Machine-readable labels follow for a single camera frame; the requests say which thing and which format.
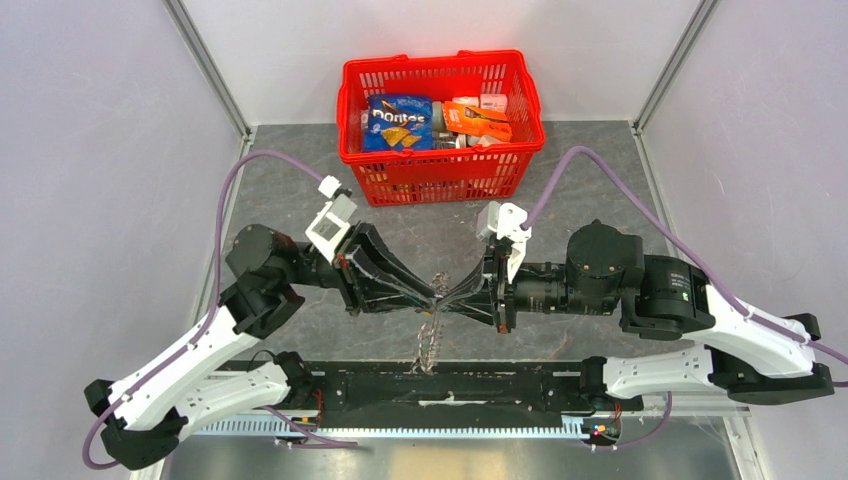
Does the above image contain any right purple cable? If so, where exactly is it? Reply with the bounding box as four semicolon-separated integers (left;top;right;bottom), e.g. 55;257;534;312
523;145;848;452

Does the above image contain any blue Doritos chip bag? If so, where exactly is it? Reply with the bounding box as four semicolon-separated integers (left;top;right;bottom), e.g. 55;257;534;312
362;94;433;152

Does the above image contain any metal disc with keyrings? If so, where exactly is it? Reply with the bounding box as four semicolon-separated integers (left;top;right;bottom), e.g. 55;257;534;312
410;271;451;375

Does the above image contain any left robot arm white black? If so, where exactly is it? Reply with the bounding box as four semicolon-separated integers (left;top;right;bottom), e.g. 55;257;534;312
84;222;435;470

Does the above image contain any pink white box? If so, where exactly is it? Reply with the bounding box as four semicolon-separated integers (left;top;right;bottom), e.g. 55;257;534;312
479;93;508;113

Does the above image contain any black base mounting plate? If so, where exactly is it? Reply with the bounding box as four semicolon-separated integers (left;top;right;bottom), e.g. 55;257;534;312
218;359;704;431

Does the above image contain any glass jar in basket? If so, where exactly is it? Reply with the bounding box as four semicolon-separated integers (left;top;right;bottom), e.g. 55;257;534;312
431;101;449;136

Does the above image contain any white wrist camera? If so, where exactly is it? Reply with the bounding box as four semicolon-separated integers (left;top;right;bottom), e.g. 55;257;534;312
305;175;357;263
476;201;532;283

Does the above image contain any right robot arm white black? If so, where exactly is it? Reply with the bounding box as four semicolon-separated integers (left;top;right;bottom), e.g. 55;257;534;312
438;221;835;409

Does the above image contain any orange snack packet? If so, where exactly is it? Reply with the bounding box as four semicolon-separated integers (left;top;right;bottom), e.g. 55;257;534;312
442;101;513;142

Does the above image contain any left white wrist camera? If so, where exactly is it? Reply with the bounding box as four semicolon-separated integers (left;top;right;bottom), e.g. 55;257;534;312
305;175;357;263

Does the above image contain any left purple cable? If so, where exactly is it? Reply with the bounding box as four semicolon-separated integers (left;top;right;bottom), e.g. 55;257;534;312
82;148;326;471

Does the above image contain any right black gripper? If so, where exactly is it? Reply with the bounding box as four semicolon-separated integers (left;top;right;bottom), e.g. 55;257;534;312
436;240;617;331

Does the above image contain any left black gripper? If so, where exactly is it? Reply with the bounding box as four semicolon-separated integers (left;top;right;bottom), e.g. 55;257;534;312
283;220;437;317

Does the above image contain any purple cable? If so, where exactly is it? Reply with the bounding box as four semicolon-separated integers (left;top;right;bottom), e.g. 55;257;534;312
82;148;326;471
523;145;848;452

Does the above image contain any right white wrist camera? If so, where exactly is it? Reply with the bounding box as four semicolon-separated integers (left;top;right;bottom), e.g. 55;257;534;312
476;201;532;283

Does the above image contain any red plastic shopping basket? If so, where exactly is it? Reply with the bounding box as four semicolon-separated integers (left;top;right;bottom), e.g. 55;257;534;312
336;50;545;206

